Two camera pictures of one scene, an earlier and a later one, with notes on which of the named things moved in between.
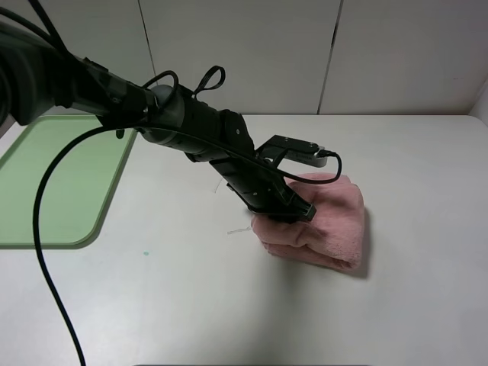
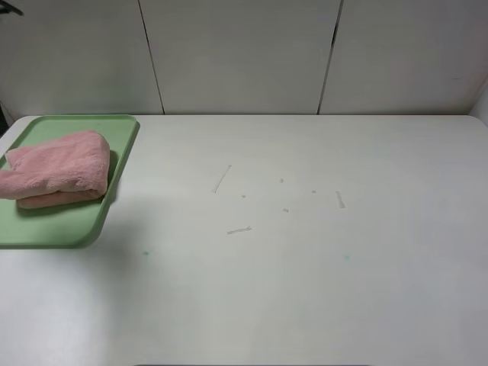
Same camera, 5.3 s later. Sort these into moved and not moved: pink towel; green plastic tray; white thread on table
Moved: pink towel
Not moved: white thread on table; green plastic tray
